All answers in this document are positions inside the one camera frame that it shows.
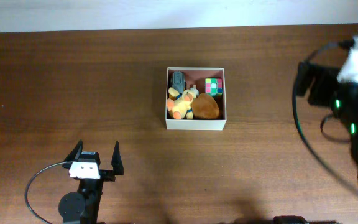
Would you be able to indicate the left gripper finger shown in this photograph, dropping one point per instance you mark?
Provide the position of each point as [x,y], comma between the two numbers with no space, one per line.
[116,161]
[75,153]

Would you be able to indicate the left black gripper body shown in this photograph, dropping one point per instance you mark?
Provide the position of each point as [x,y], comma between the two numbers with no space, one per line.
[106,175]

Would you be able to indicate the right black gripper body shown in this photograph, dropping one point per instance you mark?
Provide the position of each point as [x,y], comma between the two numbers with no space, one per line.
[324,94]

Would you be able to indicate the yellow plush duck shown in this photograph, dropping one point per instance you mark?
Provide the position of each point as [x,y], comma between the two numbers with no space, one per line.
[179,105]

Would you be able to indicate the brown plush bear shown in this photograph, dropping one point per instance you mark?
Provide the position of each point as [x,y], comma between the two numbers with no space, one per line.
[205,107]

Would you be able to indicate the yellow grey toy truck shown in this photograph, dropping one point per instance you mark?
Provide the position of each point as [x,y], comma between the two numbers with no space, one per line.
[178,81]

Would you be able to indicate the multicolour puzzle cube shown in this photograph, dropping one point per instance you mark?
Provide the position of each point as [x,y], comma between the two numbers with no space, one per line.
[214,86]

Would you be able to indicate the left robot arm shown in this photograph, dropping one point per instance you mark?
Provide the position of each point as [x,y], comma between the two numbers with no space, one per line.
[82,206]

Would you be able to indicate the white cardboard box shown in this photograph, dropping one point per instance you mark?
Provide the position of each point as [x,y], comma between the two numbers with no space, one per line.
[197,76]

